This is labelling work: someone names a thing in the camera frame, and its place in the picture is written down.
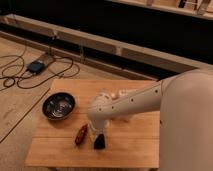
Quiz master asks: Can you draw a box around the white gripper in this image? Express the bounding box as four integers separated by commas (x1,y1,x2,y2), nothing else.
90,120,109,137

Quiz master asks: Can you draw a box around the wooden frame rail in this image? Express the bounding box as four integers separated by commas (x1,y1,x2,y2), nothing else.
0,14,213,72

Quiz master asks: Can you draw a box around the black floor cable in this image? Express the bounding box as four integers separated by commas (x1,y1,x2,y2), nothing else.
0,44,81,90

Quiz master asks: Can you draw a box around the red-brown oblong object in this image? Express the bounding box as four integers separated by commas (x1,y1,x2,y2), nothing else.
75,124,88,145

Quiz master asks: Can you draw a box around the blue power adapter box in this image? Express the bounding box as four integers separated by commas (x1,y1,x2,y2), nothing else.
27,61,45,74

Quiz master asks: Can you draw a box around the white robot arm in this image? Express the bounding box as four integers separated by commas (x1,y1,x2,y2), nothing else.
87,69,213,171

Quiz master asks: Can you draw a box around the dark metal bowl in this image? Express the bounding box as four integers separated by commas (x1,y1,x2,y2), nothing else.
42,92,76,120

